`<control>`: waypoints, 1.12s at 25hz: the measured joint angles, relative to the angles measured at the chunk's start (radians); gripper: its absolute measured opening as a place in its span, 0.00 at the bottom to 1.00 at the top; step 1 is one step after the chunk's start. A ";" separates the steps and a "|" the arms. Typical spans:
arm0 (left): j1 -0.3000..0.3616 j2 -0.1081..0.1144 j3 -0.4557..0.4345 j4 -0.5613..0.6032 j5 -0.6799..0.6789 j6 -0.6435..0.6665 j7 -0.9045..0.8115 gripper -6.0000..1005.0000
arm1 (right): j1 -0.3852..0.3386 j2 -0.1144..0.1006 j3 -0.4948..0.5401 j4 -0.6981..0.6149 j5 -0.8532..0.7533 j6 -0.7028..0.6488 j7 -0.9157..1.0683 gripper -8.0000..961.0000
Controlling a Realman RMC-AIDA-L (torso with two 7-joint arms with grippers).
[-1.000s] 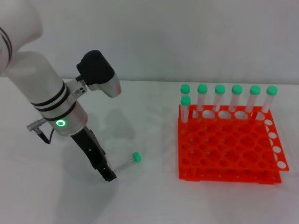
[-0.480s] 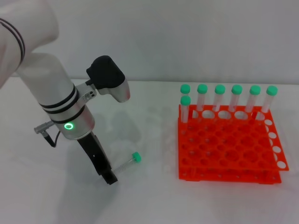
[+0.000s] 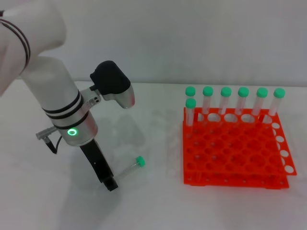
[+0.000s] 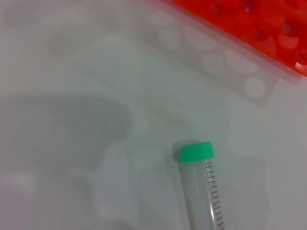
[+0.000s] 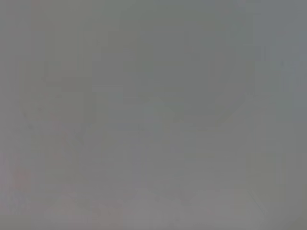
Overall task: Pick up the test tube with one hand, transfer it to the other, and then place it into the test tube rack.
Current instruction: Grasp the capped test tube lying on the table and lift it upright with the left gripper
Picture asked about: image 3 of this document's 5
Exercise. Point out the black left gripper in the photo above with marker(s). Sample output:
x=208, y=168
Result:
x=96, y=158

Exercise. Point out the test tube with printed scale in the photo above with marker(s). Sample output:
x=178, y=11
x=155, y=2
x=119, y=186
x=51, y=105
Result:
x=140, y=161

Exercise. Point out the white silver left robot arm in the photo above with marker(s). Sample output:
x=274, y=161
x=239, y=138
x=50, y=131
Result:
x=55, y=83

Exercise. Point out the clear test tube green cap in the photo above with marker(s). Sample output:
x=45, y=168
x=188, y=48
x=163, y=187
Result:
x=225, y=91
x=190, y=91
x=243, y=91
x=279, y=93
x=191, y=103
x=207, y=91
x=262, y=92

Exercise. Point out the orange test tube rack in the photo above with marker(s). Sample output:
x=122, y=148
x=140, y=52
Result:
x=227, y=153

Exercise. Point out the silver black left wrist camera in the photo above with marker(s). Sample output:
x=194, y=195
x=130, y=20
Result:
x=112, y=81

